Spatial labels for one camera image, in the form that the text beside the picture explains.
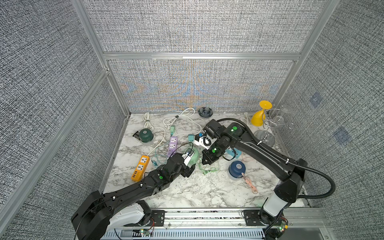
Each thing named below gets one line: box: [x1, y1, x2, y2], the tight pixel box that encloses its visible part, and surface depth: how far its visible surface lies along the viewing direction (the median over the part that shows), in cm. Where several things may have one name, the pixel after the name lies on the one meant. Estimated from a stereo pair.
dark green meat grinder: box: [132, 128, 154, 143], surface depth 97 cm
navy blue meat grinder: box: [228, 160, 247, 178], surface depth 81 cm
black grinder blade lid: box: [198, 107, 213, 118], surface depth 119 cm
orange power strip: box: [131, 155, 151, 182], surface depth 92 cm
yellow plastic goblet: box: [251, 100, 273, 127], surface depth 92 cm
